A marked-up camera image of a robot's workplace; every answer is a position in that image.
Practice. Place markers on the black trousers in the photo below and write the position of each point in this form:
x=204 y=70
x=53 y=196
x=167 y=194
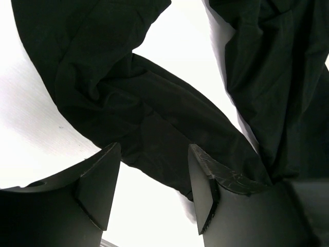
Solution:
x=276 y=77

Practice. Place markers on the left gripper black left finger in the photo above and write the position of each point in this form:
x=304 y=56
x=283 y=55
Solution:
x=70 y=208

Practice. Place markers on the aluminium front frame rail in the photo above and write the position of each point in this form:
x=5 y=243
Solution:
x=105 y=243

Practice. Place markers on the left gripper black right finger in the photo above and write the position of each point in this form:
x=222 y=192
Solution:
x=232 y=210

